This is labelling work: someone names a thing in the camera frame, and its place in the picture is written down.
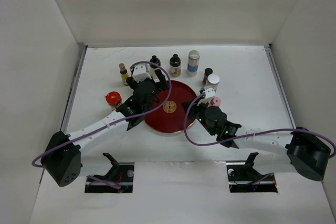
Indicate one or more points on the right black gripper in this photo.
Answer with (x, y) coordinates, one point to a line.
(200, 105)

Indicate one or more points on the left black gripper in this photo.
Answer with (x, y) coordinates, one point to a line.
(162, 84)

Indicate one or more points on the black cap brown spice bottle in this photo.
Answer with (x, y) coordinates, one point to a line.
(175, 66)

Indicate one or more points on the black cap white salt bottle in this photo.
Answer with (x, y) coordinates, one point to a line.
(155, 60)

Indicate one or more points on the pink lid spice jar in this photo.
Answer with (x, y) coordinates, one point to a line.
(216, 101)

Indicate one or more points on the silver lid spice jar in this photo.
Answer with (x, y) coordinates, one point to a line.
(213, 81)

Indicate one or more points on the blue label silver lid jar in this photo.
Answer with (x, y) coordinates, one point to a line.
(193, 63)

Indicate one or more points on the yellow label small bottle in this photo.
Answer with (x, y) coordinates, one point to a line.
(123, 73)

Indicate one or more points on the black cap pepper jar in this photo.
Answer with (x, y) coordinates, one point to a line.
(207, 72)

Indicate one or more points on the red lid sauce jar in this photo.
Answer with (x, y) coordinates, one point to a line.
(114, 100)

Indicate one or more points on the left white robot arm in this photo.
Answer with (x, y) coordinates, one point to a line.
(62, 158)

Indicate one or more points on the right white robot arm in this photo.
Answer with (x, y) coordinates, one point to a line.
(273, 151)

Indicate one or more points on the round red lacquer tray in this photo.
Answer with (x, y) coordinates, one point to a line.
(169, 118)

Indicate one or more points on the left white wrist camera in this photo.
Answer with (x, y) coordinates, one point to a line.
(140, 73)

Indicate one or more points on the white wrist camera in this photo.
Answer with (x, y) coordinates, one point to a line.
(209, 94)
(140, 73)

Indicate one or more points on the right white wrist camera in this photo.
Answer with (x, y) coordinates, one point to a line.
(209, 94)

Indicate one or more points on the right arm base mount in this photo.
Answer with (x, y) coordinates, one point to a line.
(243, 178)

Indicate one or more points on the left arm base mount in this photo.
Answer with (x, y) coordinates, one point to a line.
(112, 177)

